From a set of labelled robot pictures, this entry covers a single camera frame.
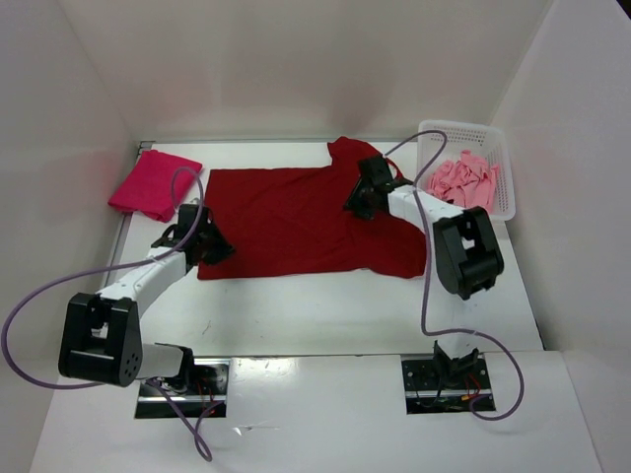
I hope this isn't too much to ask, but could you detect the magenta t shirt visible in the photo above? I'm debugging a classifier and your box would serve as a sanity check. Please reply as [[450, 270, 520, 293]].
[[107, 150, 203, 223]]

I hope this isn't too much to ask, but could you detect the dark red t shirt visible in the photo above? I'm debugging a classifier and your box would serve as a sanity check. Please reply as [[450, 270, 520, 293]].
[[197, 137, 426, 281]]

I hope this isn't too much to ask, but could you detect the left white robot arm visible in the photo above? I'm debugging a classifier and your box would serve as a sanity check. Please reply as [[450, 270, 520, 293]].
[[58, 204, 235, 394]]

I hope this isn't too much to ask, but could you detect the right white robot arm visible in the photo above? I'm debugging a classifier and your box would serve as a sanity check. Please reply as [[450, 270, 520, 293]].
[[344, 156, 510, 387]]

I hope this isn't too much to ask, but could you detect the light pink t shirt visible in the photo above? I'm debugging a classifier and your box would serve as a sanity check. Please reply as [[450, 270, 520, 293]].
[[425, 150, 500, 213]]

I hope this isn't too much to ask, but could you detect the white plastic basket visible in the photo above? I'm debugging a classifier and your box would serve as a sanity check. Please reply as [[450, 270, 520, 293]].
[[417, 120, 516, 222]]

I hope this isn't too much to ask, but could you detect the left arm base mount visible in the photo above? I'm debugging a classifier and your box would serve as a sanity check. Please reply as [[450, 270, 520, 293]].
[[134, 358, 231, 420]]

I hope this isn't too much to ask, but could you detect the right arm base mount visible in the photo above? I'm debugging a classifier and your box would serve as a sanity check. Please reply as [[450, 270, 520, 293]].
[[400, 355, 496, 415]]

